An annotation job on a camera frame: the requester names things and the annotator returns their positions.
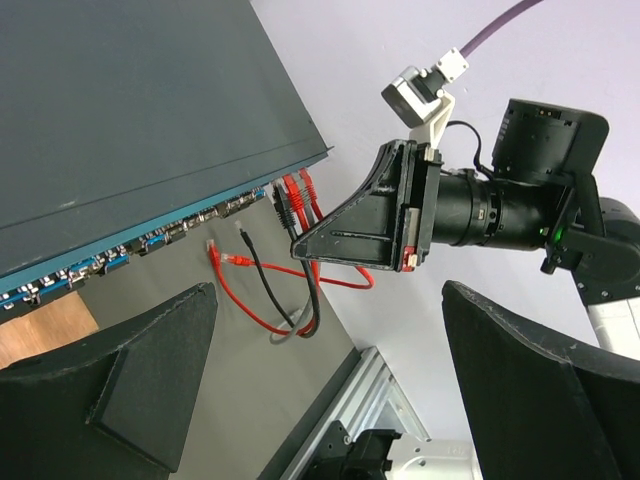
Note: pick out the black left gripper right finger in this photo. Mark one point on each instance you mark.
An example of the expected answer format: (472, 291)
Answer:
(540, 404)

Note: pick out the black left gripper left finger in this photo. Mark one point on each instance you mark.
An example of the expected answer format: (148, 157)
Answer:
(114, 405)

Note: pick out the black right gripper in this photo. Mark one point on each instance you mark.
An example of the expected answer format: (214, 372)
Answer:
(388, 222)

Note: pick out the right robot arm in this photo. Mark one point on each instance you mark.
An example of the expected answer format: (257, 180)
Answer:
(539, 192)

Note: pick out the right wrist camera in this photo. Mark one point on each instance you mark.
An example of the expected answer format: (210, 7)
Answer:
(419, 97)

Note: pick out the teal network switch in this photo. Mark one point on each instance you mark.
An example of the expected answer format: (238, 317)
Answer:
(123, 123)

